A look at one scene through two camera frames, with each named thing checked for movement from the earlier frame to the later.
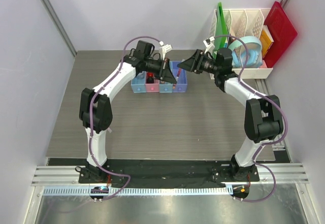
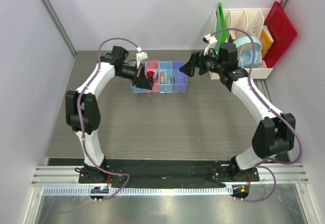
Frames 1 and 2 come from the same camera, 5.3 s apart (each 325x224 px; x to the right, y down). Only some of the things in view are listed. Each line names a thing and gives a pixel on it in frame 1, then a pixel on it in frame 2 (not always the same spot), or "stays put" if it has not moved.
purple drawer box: x=181 y=86 stays put
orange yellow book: x=266 y=40 stays put
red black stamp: x=150 y=80 stays put
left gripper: x=166 y=74 -> x=141 y=81
